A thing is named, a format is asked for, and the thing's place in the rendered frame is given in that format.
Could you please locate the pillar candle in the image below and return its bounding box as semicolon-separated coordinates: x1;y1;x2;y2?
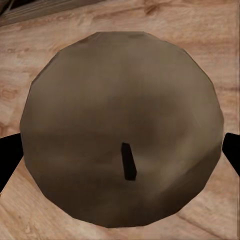
19;31;225;229

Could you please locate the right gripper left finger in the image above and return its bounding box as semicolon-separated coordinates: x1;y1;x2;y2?
0;133;24;193

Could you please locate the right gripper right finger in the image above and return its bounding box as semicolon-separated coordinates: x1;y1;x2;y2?
222;133;240;176

